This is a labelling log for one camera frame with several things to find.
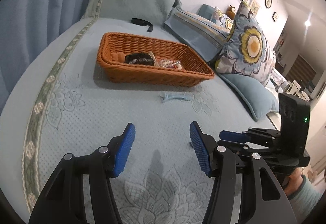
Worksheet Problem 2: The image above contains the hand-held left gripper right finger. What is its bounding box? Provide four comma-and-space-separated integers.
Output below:
189, 121, 298, 224

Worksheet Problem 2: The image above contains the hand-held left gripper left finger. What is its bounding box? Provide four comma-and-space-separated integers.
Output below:
29, 123, 136, 224

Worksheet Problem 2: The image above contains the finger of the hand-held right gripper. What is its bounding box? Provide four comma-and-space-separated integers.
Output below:
219, 127, 281, 144
216, 139, 280, 158

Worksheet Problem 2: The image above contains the light blue hair clip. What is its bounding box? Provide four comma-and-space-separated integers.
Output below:
160, 94, 191, 103

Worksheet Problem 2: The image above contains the brown wicker basket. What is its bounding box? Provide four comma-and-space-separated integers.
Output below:
96, 32, 215, 86

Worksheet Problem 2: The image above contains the pearl bead bracelet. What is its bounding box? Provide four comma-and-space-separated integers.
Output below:
160, 59, 179, 68

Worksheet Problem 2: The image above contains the black wrist watch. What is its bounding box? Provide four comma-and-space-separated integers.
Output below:
125, 53, 156, 66

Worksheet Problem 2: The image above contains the person's right forearm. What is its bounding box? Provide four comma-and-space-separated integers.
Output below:
286, 175, 324, 224

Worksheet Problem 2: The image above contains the person's right hand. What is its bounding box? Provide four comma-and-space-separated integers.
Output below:
281, 171, 305, 195

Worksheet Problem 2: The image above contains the white chair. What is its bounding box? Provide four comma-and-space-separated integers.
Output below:
285, 80, 314, 100

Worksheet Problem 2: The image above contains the plain blue cushion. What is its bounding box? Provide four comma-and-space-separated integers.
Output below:
221, 73, 279, 121

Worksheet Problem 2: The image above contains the striped window blind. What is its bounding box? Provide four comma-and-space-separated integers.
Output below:
285, 55, 316, 84

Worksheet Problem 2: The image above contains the large floral cushion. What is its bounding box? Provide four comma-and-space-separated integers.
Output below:
215, 1, 277, 87

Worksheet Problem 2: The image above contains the striped blue back cushion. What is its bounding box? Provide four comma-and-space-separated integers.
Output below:
163, 7, 231, 49

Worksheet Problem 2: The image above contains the small floral cushion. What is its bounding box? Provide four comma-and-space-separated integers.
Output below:
211, 7, 235, 28

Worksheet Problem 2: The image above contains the brown owl toy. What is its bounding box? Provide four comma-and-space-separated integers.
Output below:
225, 5, 236, 19

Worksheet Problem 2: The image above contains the blue sofa backrest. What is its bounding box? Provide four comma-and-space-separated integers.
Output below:
198, 4, 217, 19

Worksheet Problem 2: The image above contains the blue curtain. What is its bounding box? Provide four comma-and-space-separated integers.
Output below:
0, 0, 102, 112

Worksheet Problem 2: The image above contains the pale butterfly picture frame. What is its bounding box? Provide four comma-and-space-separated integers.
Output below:
249, 0, 261, 16

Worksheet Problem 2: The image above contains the black strap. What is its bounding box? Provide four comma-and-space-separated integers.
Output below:
131, 18, 154, 33

